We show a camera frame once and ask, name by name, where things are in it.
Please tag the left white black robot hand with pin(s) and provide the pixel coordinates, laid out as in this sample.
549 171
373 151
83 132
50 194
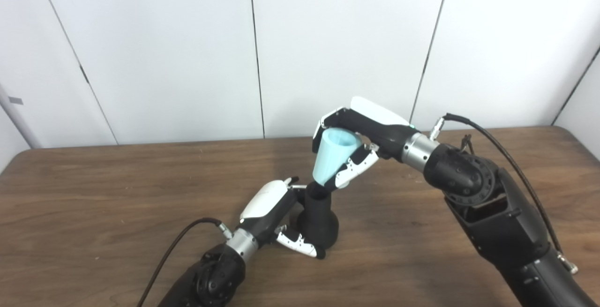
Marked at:
267 208

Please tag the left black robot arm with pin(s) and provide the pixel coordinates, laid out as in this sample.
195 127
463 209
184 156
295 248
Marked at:
211 279

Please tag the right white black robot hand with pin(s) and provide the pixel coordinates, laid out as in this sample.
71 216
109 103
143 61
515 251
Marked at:
379 129

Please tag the light blue cylinder cup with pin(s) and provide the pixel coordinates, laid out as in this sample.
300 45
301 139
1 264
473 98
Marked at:
333 157

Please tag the black flared nozzle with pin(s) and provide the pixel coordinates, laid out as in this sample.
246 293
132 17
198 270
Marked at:
318 227

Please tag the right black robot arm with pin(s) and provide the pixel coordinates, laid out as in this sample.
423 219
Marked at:
492 218

